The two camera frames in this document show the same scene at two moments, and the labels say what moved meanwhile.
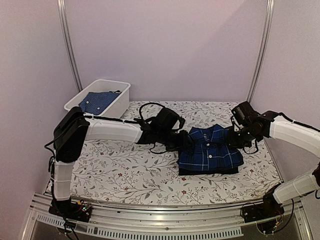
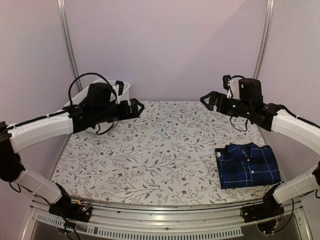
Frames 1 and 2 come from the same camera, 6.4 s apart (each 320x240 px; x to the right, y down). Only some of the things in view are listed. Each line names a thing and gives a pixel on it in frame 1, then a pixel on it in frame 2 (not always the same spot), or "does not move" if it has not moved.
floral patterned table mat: [129, 172] does not move
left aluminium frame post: [69, 42] does not move
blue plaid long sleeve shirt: [211, 149] to [244, 165]
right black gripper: [232, 141] to [220, 105]
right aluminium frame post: [270, 13] does not move
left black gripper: [184, 143] to [126, 114]
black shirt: [185, 171] to [219, 150]
